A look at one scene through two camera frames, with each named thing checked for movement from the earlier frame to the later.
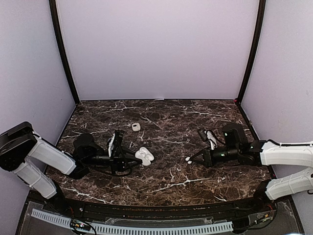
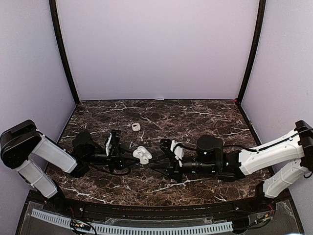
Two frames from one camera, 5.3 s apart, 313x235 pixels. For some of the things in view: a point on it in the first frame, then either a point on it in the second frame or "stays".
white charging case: [145, 155] stays
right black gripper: [208, 160] -> [174, 173]
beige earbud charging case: [136, 127] stays
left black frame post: [58, 30] stays
